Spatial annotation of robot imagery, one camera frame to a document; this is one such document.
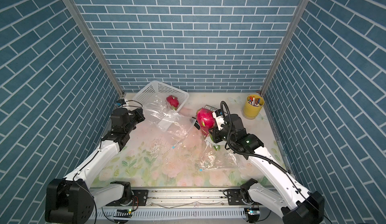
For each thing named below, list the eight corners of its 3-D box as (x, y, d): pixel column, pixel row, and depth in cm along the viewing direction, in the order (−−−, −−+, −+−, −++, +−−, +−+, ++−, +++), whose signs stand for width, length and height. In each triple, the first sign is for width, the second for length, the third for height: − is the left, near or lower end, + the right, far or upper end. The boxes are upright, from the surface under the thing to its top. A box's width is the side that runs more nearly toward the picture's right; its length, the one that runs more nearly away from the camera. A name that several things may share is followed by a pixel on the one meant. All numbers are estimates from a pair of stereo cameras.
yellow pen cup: (242, 120, 106) (247, 108, 95) (239, 106, 115) (243, 94, 104) (260, 121, 106) (267, 108, 96) (256, 106, 115) (262, 94, 104)
